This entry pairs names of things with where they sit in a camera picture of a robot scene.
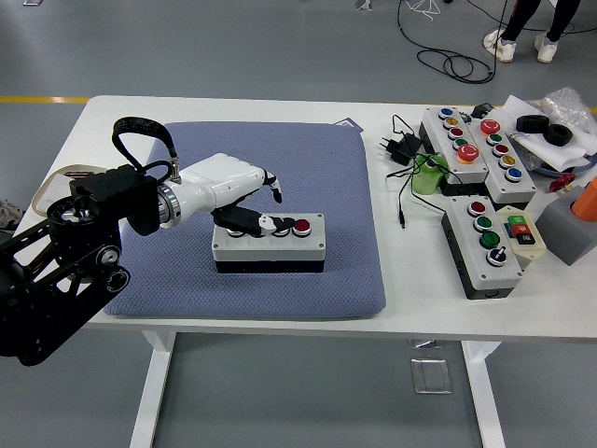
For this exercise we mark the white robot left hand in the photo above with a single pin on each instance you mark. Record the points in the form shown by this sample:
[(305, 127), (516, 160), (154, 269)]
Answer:
[(219, 179)]

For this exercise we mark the grey four-button control box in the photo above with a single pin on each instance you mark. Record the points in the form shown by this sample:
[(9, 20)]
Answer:
[(494, 275), (270, 247)]

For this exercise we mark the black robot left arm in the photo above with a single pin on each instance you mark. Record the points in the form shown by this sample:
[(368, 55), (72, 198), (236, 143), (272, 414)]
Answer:
[(46, 289)]

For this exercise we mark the grey five-button control box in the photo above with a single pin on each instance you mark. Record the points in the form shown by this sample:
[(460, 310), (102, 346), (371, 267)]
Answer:
[(513, 186), (468, 151)]

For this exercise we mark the blue-grey padded mat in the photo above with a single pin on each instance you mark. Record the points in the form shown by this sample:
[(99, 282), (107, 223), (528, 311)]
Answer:
[(303, 289)]

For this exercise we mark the small red item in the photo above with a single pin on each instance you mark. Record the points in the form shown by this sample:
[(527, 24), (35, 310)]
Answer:
[(77, 174)]

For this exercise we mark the purple and white card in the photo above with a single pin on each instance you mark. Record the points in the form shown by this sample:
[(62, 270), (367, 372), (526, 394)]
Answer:
[(352, 123)]

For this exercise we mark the beige tray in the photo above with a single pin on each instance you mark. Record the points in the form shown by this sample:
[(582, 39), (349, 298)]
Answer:
[(44, 191)]

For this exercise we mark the black power adapter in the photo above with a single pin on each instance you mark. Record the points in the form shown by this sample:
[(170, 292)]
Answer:
[(401, 148)]

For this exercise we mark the green plastic cylinder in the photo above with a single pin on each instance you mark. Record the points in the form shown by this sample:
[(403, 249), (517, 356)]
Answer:
[(424, 182)]

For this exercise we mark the person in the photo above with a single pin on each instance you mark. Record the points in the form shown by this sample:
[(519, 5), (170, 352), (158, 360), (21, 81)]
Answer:
[(517, 14), (9, 212)]

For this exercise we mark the white table leg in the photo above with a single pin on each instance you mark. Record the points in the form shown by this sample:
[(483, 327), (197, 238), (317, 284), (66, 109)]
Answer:
[(485, 396), (151, 396)]

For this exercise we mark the metal floor socket plate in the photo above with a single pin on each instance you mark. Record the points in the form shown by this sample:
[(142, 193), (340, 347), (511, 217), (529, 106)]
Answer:
[(431, 375), (424, 344)]

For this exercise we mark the small black device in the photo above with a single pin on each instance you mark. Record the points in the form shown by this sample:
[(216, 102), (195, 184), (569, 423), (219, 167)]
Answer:
[(480, 111)]

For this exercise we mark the white paper sheet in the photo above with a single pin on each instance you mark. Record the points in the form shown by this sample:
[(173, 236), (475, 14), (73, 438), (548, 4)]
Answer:
[(541, 147)]

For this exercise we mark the blue plastic basin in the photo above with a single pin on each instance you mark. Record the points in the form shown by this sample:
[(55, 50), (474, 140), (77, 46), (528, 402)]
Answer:
[(552, 172)]

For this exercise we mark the red valve knob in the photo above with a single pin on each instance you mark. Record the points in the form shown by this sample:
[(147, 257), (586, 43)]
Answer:
[(562, 181)]

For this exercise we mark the grey block holder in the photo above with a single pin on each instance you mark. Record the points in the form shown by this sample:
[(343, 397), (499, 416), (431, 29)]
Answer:
[(564, 233)]

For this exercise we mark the clear bubble wrap bag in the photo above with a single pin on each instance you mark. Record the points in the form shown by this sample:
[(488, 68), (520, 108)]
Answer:
[(566, 105)]

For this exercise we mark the orange cylinder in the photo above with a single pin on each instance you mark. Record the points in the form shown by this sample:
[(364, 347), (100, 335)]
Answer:
[(588, 200)]

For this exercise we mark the white switch panel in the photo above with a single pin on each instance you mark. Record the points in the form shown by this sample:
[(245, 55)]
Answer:
[(58, 186)]

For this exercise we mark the cream three-button switch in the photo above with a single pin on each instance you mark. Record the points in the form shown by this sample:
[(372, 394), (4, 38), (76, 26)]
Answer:
[(527, 247)]

